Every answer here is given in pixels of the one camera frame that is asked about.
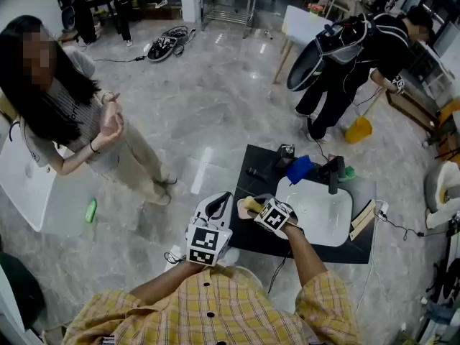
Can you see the black faucet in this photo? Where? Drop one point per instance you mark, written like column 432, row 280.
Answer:
column 334, row 174

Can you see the yellow bucket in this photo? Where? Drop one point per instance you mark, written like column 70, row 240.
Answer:
column 358, row 129

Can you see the blue cloth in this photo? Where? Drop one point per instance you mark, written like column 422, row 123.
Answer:
column 300, row 169

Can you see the potted flowers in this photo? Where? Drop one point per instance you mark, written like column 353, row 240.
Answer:
column 315, row 8

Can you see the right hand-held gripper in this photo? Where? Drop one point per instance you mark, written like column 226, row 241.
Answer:
column 275, row 216

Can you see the white wooden-legged table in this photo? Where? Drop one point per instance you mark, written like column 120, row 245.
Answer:
column 302, row 27

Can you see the person's left forearm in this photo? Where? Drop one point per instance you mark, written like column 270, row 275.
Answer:
column 165, row 282

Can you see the white pedestal sink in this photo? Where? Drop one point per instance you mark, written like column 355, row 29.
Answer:
column 32, row 200

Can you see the person's white shoe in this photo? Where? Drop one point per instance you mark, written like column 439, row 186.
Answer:
column 230, row 257

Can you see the beige wooden blocks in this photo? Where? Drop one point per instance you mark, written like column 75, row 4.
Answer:
column 362, row 219

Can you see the black sink cabinet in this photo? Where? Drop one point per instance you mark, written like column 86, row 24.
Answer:
column 251, row 235

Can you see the yellow plaid shirt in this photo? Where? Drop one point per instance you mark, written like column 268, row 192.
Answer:
column 223, row 315

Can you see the white power strip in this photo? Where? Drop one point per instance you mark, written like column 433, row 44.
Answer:
column 382, row 210

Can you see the white long table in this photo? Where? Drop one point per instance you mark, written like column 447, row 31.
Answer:
column 442, row 63

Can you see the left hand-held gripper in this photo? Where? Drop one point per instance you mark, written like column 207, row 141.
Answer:
column 205, row 241

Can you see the black soap dispenser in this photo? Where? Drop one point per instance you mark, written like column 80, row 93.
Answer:
column 284, row 158

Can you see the black metal rack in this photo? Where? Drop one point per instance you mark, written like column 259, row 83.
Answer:
column 451, row 264

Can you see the white sink basin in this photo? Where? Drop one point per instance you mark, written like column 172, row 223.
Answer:
column 323, row 214

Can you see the small black handheld tool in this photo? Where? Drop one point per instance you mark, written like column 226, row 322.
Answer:
column 256, row 174

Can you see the green bottle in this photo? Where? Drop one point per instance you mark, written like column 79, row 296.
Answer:
column 91, row 210

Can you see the yellow wooden counter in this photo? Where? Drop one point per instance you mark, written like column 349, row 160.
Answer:
column 451, row 120

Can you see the green cup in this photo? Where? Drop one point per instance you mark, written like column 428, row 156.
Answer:
column 350, row 174

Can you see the black open backpack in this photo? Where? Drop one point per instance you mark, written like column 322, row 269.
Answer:
column 161, row 49

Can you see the person's right forearm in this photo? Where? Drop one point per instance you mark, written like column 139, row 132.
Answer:
column 305, row 257

